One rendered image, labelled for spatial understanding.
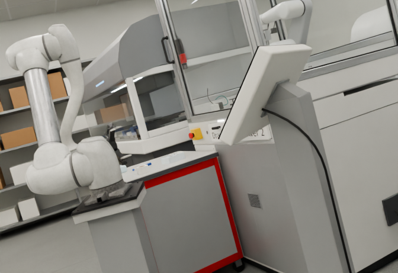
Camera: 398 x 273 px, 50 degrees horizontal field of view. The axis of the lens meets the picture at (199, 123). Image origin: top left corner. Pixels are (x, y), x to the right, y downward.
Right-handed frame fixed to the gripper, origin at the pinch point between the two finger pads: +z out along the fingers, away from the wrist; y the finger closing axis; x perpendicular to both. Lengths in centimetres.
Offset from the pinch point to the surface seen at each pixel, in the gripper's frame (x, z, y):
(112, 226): 17.7, 0.3, 32.6
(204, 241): -42, -39, 71
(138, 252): 11.9, 3.4, 47.1
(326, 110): -90, 38, 20
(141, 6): -263, -385, -187
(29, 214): -17, -417, 45
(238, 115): -4, 80, 4
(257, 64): -10, 90, -8
